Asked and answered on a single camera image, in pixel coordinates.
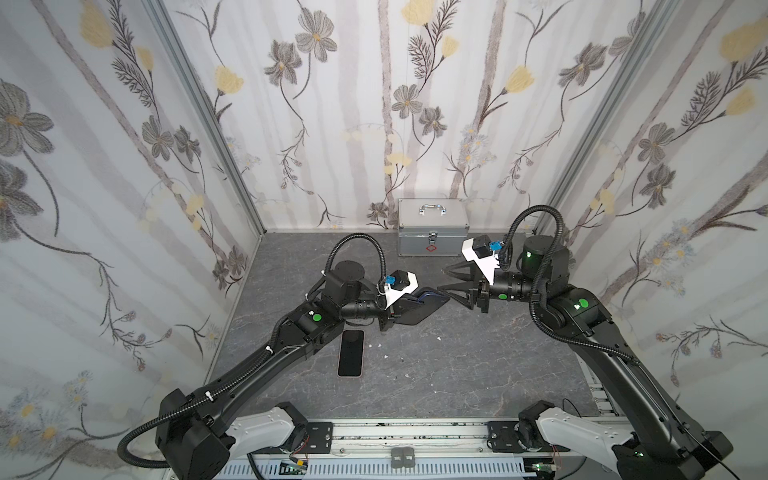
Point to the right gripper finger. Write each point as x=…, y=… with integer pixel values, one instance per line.
x=465, y=296
x=466, y=272

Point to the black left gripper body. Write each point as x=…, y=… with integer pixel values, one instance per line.
x=390, y=313

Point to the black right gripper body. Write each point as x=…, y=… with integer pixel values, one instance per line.
x=483, y=293

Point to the black phone case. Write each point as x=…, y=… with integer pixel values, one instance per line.
x=411, y=313

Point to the blue phone black screen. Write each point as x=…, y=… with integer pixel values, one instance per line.
x=425, y=293

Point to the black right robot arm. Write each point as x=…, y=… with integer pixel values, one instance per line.
x=660, y=441

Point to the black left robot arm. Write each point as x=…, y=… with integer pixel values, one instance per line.
x=197, y=434

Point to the black phone with pink edge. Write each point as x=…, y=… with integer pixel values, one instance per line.
x=351, y=354

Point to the silver aluminium first aid case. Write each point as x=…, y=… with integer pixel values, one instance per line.
x=431, y=227

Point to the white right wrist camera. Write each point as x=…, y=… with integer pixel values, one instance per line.
x=483, y=253

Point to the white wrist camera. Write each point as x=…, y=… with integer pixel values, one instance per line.
x=483, y=253
x=398, y=284

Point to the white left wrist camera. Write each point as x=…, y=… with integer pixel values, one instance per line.
x=398, y=284

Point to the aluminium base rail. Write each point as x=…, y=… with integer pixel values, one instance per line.
x=403, y=442

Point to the white vented cable duct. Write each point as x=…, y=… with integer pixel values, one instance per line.
x=424, y=468

